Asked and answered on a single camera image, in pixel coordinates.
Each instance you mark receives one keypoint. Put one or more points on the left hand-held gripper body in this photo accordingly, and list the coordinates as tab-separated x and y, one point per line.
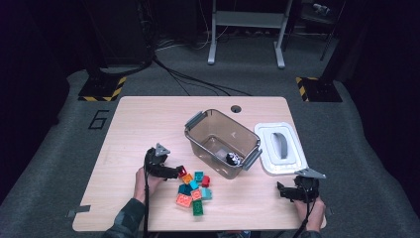
153	162

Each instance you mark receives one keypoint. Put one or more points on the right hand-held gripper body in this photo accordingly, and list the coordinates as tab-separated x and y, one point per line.
308	188

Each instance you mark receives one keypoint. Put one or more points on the red building block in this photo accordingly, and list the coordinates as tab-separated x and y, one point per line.
182	172
205	181

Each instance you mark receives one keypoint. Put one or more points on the orange building block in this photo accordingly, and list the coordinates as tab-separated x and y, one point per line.
187	178

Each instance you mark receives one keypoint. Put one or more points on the dark teal building block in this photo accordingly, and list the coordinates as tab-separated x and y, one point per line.
184	189

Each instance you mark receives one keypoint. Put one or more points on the small cyan building block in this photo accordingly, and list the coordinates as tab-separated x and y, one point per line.
194	185

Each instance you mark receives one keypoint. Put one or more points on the large salmon building block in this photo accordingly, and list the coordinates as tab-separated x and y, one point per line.
183	200

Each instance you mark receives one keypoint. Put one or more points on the small salmon building block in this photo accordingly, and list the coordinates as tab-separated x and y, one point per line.
196	194

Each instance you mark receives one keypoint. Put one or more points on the green building block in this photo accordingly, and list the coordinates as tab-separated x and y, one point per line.
198	208

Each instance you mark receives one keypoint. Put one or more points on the white and black toy car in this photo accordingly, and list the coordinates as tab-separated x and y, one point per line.
232	159

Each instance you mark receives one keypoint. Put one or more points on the smoky transparent storage box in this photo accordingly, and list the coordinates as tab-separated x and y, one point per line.
218	125

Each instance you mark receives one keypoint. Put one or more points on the person's left hand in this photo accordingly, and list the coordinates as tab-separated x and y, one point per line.
142	185

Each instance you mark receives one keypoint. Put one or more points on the person's right hand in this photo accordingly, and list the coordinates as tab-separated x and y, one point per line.
315	214

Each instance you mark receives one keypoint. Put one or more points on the grey tape strip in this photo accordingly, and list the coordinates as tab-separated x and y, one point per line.
79	210

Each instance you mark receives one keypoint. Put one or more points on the black cabinet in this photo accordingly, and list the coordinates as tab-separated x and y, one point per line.
122	29

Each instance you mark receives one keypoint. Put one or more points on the small grey device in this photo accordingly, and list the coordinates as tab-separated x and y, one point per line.
321	8

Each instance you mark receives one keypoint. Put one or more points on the black yellow-striped base plate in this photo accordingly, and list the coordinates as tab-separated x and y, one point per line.
99	87
322	91

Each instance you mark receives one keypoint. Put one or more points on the white metal desk frame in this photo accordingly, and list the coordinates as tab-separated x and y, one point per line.
247	19

